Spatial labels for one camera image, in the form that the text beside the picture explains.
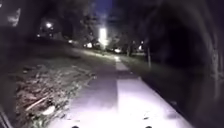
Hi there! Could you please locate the bright street lamp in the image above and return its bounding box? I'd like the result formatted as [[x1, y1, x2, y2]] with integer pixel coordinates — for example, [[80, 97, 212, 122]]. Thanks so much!
[[98, 27, 110, 48]]

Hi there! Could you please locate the thin tree trunk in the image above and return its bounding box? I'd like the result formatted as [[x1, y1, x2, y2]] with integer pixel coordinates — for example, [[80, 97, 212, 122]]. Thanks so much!
[[146, 42, 153, 70]]

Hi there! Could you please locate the grey paved path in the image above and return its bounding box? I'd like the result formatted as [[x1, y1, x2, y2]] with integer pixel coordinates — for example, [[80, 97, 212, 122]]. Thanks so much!
[[46, 55, 195, 128]]

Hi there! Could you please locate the grass with fallen leaves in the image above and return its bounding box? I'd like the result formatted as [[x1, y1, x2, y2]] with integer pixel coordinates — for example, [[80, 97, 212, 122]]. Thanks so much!
[[0, 42, 118, 128]]

